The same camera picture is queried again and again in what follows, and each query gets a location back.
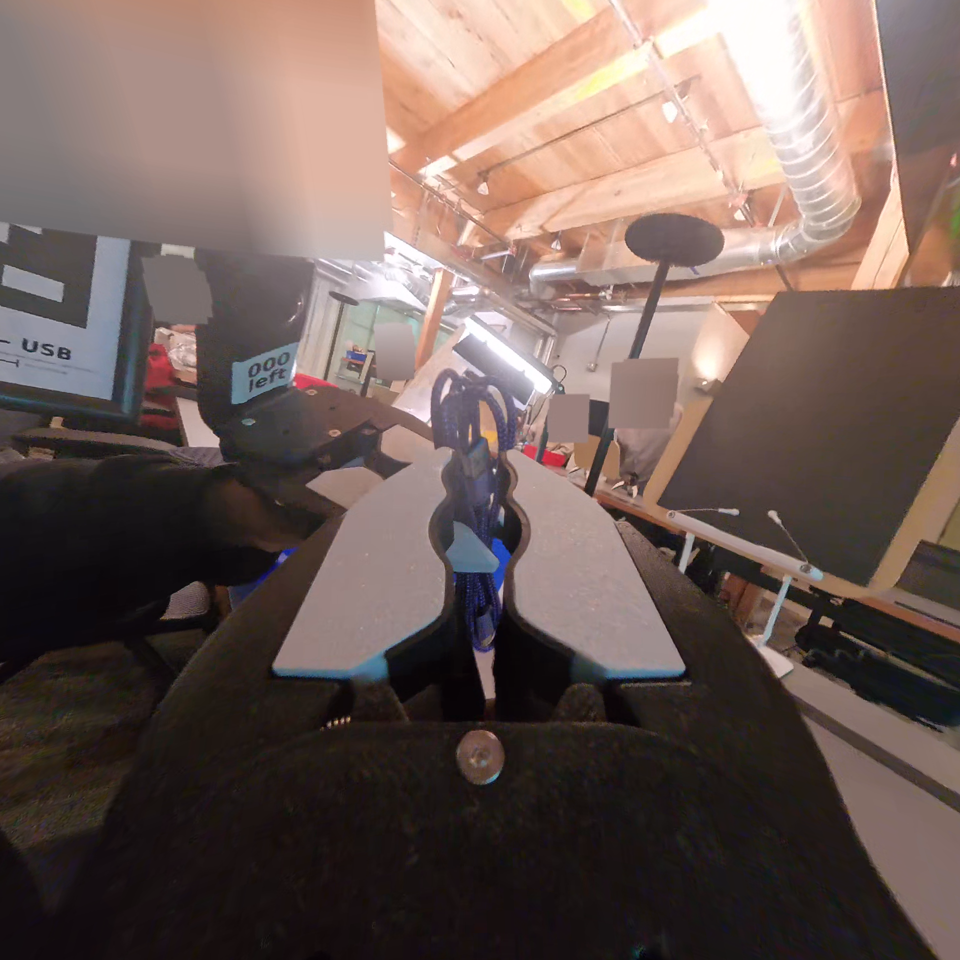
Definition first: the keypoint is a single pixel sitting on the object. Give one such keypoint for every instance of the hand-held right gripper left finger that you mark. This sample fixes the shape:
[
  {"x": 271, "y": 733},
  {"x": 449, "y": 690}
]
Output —
[{"x": 375, "y": 585}]

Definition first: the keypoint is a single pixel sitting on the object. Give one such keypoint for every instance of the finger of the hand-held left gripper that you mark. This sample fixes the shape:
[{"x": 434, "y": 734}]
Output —
[
  {"x": 349, "y": 487},
  {"x": 472, "y": 553}
]

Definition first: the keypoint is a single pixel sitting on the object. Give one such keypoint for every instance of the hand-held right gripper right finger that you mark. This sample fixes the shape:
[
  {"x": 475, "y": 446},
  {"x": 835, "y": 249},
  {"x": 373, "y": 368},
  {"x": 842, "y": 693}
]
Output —
[{"x": 585, "y": 585}]

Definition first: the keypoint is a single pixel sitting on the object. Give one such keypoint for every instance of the person's left forearm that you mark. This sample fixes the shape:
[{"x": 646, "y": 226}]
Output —
[{"x": 112, "y": 540}]

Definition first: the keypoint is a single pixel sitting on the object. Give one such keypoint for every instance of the red bag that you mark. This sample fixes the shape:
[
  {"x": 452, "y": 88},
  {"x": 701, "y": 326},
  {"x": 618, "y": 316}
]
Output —
[{"x": 169, "y": 375}]

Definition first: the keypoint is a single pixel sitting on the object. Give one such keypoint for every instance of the white stand with swab sticks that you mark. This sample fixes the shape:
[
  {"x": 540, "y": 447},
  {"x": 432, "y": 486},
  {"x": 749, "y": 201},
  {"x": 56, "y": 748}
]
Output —
[{"x": 780, "y": 570}]

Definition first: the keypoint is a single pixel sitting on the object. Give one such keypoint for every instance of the studio light panel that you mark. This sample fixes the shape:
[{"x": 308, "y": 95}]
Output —
[{"x": 502, "y": 356}]

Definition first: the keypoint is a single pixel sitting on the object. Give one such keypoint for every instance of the black floor lamp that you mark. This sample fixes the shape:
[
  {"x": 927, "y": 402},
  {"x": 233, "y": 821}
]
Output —
[{"x": 671, "y": 240}]

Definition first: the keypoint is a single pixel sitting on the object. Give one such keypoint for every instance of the black board with wooden frame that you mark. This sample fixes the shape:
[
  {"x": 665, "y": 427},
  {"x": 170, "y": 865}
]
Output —
[
  {"x": 922, "y": 75},
  {"x": 810, "y": 420}
]

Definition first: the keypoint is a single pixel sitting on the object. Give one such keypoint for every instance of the silver ventilation duct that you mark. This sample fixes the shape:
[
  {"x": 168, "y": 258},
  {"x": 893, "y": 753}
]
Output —
[{"x": 810, "y": 172}]

